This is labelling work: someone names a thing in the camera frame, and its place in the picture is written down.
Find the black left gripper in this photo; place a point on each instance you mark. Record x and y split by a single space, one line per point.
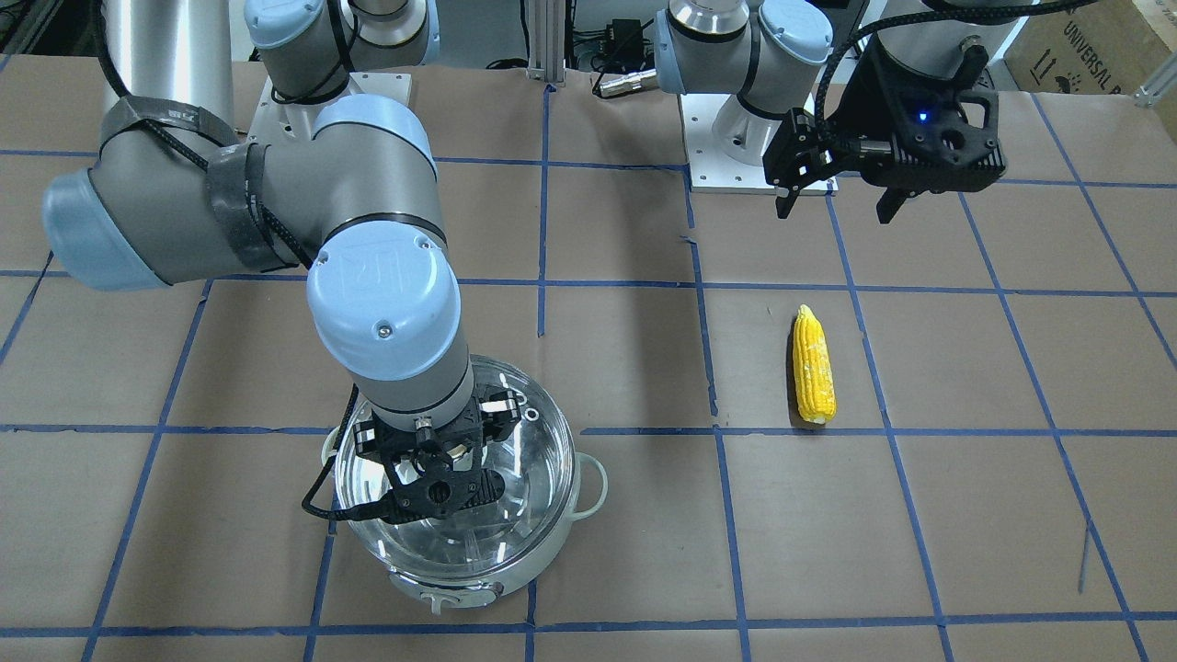
868 104

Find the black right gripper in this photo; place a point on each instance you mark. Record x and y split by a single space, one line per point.
370 440

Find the glass pot lid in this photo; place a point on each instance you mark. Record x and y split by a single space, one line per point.
451 469

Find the yellow corn cob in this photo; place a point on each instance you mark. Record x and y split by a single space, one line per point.
814 383

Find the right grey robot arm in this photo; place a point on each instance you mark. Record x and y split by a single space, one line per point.
352 196

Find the cardboard box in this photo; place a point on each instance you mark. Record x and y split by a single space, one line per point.
1108 47

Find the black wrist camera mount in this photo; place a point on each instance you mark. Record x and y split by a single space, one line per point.
441 495

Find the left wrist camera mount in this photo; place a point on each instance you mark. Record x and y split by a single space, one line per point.
919 133

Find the aluminium frame post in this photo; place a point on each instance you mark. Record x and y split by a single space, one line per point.
548 35

